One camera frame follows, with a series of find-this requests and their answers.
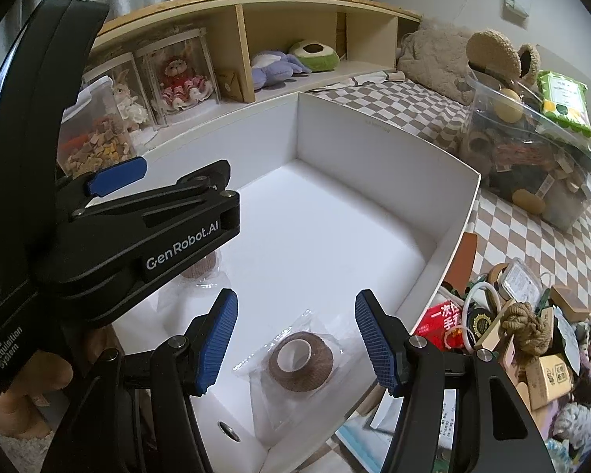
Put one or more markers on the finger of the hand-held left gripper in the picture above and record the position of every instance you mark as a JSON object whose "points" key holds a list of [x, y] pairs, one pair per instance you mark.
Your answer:
{"points": [[187, 188], [118, 176]]}

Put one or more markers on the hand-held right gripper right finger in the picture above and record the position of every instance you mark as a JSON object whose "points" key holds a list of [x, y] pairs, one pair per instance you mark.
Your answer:
{"points": [[377, 350]]}

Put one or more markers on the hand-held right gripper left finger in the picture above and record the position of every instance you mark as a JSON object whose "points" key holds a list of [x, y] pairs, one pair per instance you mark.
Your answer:
{"points": [[216, 345]]}

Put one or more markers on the brown tape roll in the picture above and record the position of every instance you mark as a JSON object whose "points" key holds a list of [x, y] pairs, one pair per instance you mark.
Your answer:
{"points": [[202, 267], [300, 359]]}

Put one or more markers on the white cardboard box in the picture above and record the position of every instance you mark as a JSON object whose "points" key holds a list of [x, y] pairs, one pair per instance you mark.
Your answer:
{"points": [[325, 236]]}

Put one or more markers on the blue patterned white packet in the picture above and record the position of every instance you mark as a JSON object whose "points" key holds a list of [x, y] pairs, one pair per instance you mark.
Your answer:
{"points": [[576, 426]]}

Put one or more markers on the clear container of pet treats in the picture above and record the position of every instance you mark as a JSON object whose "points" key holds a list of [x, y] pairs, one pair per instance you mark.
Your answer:
{"points": [[93, 143]]}

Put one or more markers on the person's left hand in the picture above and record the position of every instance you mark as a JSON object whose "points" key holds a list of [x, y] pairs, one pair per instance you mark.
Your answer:
{"points": [[44, 379]]}

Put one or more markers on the red packet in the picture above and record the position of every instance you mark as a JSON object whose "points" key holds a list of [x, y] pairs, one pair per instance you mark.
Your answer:
{"points": [[443, 327]]}

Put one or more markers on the display case with rabbit doll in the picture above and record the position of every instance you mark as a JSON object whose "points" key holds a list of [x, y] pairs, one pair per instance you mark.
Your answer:
{"points": [[128, 93]]}

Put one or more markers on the black round gold badge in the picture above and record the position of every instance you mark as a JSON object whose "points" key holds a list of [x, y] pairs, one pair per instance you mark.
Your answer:
{"points": [[477, 324]]}

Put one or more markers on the display case with bear doll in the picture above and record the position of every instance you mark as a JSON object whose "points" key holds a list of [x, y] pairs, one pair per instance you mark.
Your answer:
{"points": [[182, 79]]}

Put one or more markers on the small brown cardboard box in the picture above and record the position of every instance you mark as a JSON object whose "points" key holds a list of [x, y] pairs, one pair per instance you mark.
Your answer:
{"points": [[231, 84]]}

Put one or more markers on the brown leather piece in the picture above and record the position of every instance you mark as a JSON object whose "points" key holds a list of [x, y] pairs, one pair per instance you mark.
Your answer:
{"points": [[465, 256]]}

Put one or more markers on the purple plush toy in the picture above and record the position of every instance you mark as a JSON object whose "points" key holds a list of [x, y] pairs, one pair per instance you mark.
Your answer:
{"points": [[276, 66]]}

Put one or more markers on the clear labelled plastic case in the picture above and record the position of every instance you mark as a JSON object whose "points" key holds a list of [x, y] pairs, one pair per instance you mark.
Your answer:
{"points": [[519, 281]]}

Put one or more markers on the wooden bedside shelf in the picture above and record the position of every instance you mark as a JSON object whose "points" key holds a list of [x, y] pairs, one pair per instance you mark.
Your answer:
{"points": [[226, 34]]}

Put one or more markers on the green avocado plush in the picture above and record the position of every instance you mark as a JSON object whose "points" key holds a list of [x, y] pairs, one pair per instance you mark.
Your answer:
{"points": [[315, 54]]}

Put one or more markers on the wooden block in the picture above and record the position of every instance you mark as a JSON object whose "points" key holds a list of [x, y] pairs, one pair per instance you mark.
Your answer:
{"points": [[571, 300]]}

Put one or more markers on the small beige roll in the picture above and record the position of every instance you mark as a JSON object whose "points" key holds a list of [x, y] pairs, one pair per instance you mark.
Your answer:
{"points": [[394, 75]]}

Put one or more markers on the clear plastic storage bin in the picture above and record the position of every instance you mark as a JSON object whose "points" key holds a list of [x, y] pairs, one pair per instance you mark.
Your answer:
{"points": [[522, 157]]}

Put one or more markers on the brown checkered bed sheet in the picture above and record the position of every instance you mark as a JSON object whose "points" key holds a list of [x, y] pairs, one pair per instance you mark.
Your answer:
{"points": [[423, 108]]}

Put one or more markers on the beige fluffy blanket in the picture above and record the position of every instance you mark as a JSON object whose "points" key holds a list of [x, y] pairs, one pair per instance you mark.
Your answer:
{"points": [[433, 54]]}

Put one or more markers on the green wet wipes pack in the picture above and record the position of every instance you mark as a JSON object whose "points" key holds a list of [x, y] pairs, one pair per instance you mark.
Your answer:
{"points": [[566, 103]]}

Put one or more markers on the brown fuzzy slipper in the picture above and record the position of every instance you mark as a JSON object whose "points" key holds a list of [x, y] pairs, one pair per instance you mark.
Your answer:
{"points": [[492, 51], [529, 59]]}

